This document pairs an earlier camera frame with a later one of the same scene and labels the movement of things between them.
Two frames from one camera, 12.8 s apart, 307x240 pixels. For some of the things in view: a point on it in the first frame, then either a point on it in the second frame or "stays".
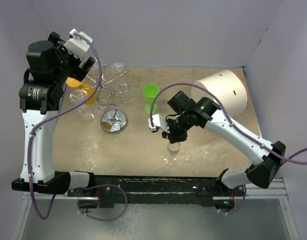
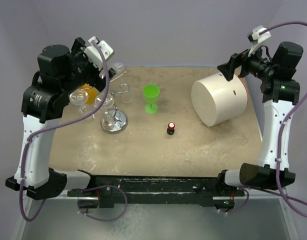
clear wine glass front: [170, 160] -> [105, 102]
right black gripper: [172, 136] -> [237, 60]
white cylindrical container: [228, 86] stays
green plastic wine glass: [150, 92] stays
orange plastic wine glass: [89, 89] stays
